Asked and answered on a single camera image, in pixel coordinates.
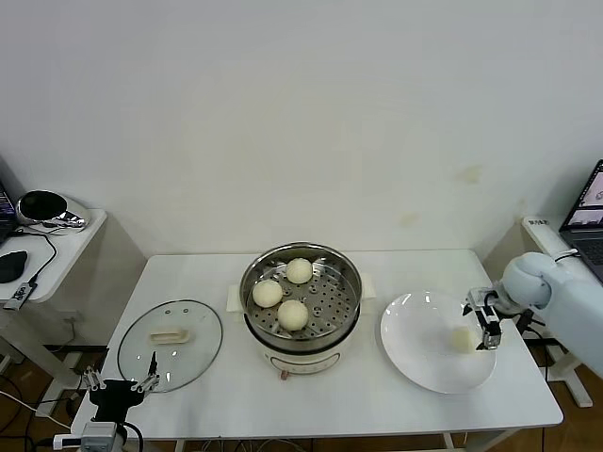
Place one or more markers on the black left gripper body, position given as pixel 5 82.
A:
pixel 115 394

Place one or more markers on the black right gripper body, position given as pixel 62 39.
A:
pixel 490 313

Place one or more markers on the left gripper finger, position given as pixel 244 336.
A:
pixel 93 380
pixel 151 379

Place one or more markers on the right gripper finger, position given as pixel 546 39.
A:
pixel 470 309
pixel 492 335

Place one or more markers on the white steamed baozi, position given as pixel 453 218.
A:
pixel 267 294
pixel 292 315
pixel 461 340
pixel 298 270

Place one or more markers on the round glass pot lid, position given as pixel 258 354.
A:
pixel 141 339

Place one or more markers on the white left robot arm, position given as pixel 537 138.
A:
pixel 63 441

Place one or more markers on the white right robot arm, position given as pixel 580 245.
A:
pixel 565 292

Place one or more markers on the steel perforated steamer basket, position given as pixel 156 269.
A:
pixel 334 301

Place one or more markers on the white round plate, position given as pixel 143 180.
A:
pixel 410 329

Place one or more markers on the white side table with label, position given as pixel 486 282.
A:
pixel 542 240

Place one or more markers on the small printed label sticker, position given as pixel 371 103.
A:
pixel 538 222

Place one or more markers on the dark usb hub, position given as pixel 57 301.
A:
pixel 19 295

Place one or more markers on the grey open laptop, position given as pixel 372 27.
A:
pixel 589 235

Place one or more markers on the white side table with mouse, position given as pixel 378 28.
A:
pixel 70 254

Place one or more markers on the black computer mouse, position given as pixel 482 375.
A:
pixel 11 266

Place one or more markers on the white electric cooker base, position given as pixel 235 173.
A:
pixel 306 362

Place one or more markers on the chrome headset with black visor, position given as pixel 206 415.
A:
pixel 40 205

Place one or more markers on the black open laptop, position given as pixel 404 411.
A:
pixel 4 207

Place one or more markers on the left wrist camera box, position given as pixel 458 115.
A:
pixel 98 435

